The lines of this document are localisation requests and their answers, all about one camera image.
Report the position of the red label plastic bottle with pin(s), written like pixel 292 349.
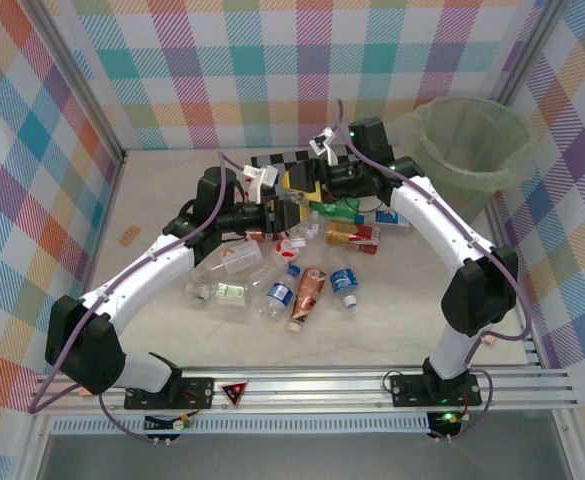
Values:
pixel 257 235

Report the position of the small clear bottle white cap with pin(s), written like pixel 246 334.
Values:
pixel 314 228

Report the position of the clear bottle red white label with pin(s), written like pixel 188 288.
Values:
pixel 284 250

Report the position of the clear wide measuring bottle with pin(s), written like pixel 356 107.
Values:
pixel 239 257

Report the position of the clear bottle blue label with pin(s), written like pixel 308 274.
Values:
pixel 387 217

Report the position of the orange red juice bottle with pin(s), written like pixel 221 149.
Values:
pixel 352 235

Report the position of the water bottle white cap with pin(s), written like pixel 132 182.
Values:
pixel 343 280

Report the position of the clear bottle green label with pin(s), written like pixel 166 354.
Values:
pixel 229 292

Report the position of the brown orange drink bottle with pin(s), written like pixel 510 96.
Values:
pixel 308 295

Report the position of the water bottle blue cap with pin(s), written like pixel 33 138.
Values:
pixel 278 295

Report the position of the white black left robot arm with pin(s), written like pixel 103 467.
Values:
pixel 137 272

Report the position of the translucent green plastic bin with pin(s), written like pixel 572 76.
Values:
pixel 472 150

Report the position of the black silver chessboard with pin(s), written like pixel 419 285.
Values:
pixel 292 159

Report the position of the green soda bottle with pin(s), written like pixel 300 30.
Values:
pixel 342 210

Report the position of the red black triangle sign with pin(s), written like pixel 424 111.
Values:
pixel 233 392

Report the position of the light wooden block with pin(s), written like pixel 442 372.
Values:
pixel 489 340

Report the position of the small black controller board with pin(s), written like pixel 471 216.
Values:
pixel 444 420
pixel 167 425

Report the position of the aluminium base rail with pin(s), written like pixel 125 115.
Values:
pixel 297 395

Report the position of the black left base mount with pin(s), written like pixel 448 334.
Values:
pixel 197 392

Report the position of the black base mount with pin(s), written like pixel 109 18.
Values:
pixel 197 392
pixel 407 390

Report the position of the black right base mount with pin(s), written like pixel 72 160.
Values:
pixel 407 390

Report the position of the aluminium frame post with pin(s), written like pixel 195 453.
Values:
pixel 532 50
pixel 72 75

